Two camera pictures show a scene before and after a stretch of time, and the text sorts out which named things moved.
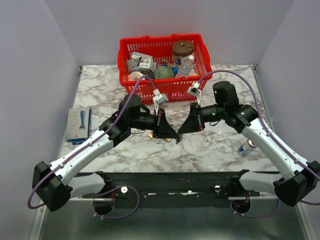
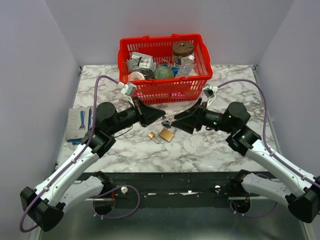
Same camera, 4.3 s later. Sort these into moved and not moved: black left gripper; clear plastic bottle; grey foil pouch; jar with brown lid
Moved: black left gripper
Not moved: jar with brown lid; grey foil pouch; clear plastic bottle
